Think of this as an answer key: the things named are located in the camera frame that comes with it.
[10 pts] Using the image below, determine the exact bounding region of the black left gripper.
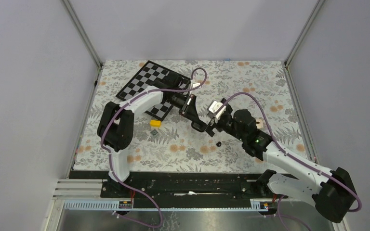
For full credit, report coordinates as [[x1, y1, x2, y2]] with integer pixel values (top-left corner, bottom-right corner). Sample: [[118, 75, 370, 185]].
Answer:
[[165, 92, 200, 124]]

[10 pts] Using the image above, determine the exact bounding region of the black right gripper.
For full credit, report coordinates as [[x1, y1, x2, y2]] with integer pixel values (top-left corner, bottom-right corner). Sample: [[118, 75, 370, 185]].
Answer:
[[201, 109, 246, 143]]

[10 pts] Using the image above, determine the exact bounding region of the black earbud case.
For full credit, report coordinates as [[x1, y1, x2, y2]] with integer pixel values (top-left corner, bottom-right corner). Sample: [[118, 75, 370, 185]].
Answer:
[[191, 121, 207, 132]]

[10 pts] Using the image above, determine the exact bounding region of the beige earbud charging case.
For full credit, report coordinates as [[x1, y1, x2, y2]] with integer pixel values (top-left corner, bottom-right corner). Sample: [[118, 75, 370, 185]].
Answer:
[[256, 119, 265, 129]]

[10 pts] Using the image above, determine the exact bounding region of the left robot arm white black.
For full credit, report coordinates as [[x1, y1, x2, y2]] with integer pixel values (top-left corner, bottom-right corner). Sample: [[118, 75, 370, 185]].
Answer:
[[97, 74, 207, 198]]

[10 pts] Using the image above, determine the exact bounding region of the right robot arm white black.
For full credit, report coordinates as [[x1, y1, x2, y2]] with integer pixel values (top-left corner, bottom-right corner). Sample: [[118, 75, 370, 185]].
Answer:
[[206, 102, 357, 223]]

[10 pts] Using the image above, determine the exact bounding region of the yellow block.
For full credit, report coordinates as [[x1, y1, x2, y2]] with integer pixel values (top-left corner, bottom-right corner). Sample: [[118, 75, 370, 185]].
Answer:
[[150, 120, 161, 128]]

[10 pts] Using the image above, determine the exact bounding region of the black white checkerboard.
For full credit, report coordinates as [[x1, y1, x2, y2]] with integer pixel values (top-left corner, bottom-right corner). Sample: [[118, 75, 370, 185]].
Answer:
[[116, 61, 191, 121]]

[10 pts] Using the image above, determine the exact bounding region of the floral patterned table mat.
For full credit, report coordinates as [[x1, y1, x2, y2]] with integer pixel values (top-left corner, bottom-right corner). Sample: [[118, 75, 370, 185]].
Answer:
[[73, 60, 310, 173]]

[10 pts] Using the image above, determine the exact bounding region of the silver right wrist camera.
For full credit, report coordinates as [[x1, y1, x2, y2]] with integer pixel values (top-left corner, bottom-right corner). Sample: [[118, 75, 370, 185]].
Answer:
[[207, 101, 226, 121]]

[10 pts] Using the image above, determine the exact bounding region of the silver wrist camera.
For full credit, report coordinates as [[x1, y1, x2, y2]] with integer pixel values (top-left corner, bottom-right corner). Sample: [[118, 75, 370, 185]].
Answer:
[[188, 81, 203, 91], [207, 101, 226, 121]]

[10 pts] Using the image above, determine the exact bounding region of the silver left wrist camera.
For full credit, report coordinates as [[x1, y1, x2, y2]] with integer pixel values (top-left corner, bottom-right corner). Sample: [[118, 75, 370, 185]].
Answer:
[[188, 81, 203, 91]]

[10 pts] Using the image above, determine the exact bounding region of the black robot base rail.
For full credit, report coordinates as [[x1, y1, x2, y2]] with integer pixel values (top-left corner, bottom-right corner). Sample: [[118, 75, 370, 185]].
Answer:
[[100, 169, 290, 209]]

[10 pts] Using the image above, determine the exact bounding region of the white slotted cable duct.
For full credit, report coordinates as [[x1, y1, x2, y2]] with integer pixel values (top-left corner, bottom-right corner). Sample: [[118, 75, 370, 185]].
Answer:
[[64, 199, 269, 212]]

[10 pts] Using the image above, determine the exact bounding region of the left aluminium frame post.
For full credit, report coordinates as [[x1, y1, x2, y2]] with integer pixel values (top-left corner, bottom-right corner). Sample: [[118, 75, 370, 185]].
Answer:
[[60, 0, 103, 69]]

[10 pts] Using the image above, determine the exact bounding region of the aluminium frame post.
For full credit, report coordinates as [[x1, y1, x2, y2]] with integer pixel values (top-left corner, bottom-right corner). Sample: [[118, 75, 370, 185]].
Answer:
[[60, 0, 103, 69], [284, 0, 326, 67]]

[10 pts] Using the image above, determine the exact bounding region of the right aluminium frame post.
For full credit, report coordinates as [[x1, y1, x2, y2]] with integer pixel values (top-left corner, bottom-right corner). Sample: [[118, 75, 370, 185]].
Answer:
[[284, 0, 326, 67]]

